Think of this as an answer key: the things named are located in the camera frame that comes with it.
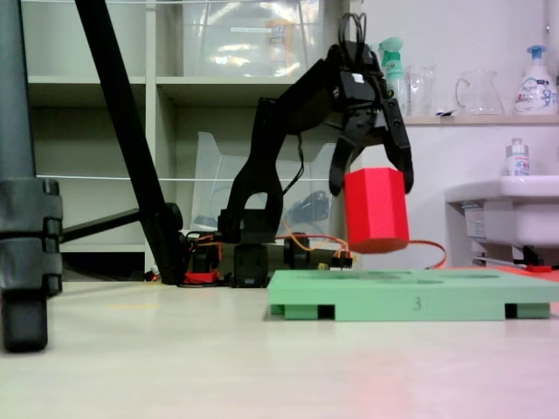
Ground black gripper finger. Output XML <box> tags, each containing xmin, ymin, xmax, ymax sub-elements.
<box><xmin>328</xmin><ymin>126</ymin><xmax>366</xmax><ymax>197</ymax></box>
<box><xmin>380</xmin><ymin>98</ymin><xmax>415</xmax><ymax>196</ymax></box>

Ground red octagonal pillar block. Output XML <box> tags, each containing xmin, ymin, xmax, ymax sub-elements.
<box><xmin>343</xmin><ymin>167</ymin><xmax>411</xmax><ymax>255</ymax></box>

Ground green shape-hole board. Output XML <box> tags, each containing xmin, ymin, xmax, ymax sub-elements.
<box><xmin>266</xmin><ymin>269</ymin><xmax>559</xmax><ymax>323</ymax></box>

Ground clear glass beaker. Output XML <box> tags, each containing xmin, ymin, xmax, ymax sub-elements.
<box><xmin>405</xmin><ymin>64</ymin><xmax>438</xmax><ymax>117</ymax></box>

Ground green spray bottle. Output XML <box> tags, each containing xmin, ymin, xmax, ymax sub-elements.
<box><xmin>377</xmin><ymin>36</ymin><xmax>410</xmax><ymax>117</ymax></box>

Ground pale wooden counter shelf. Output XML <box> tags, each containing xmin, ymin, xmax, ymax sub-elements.
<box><xmin>404</xmin><ymin>114</ymin><xmax>559</xmax><ymax>128</ymax></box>

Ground clear glass pitcher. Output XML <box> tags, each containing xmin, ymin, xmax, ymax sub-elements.
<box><xmin>454</xmin><ymin>69</ymin><xmax>506</xmax><ymax>117</ymax></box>

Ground orange labelled packet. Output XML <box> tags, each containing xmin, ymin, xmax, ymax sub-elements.
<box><xmin>265</xmin><ymin>17</ymin><xmax>294</xmax><ymax>78</ymax></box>

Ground black round clamp knob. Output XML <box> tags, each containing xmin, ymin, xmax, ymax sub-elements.
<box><xmin>283</xmin><ymin>237</ymin><xmax>311</xmax><ymax>270</ymax></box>

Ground small clear sanitiser bottle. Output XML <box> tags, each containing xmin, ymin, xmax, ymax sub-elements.
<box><xmin>505</xmin><ymin>138</ymin><xmax>532</xmax><ymax>178</ymax></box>

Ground clear plastic storage box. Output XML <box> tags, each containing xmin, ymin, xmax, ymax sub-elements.
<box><xmin>181</xmin><ymin>0</ymin><xmax>327</xmax><ymax>79</ymax></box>

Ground beige shelf unit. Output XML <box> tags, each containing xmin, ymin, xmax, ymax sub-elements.
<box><xmin>19</xmin><ymin>0</ymin><xmax>363</xmax><ymax>271</ymax></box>

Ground white sink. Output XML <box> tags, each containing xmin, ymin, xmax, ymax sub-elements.
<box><xmin>444</xmin><ymin>174</ymin><xmax>559</xmax><ymax>267</ymax></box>

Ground white foam soap bottle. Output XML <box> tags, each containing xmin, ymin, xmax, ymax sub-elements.
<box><xmin>514</xmin><ymin>45</ymin><xmax>559</xmax><ymax>116</ymax></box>

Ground red mat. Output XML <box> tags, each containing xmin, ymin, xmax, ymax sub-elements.
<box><xmin>497</xmin><ymin>264</ymin><xmax>559</xmax><ymax>284</ymax></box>

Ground slanted black tripod leg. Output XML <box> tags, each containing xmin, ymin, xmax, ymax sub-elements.
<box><xmin>73</xmin><ymin>0</ymin><xmax>189</xmax><ymax>287</ymax></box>

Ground black tripod brace bar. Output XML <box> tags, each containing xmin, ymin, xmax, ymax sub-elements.
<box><xmin>60</xmin><ymin>208</ymin><xmax>143</xmax><ymax>244</ymax></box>

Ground thick grey tripod leg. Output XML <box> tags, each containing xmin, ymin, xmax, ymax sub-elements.
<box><xmin>0</xmin><ymin>0</ymin><xmax>65</xmax><ymax>354</ymax></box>

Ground black arm wires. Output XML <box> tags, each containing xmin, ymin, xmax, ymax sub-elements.
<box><xmin>338</xmin><ymin>11</ymin><xmax>369</xmax><ymax>60</ymax></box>

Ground black box with wires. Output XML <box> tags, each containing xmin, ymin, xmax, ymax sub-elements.
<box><xmin>191</xmin><ymin>251</ymin><xmax>219</xmax><ymax>274</ymax></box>

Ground thin white cord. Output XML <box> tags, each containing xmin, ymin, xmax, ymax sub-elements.
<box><xmin>34</xmin><ymin>170</ymin><xmax>333</xmax><ymax>182</ymax></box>

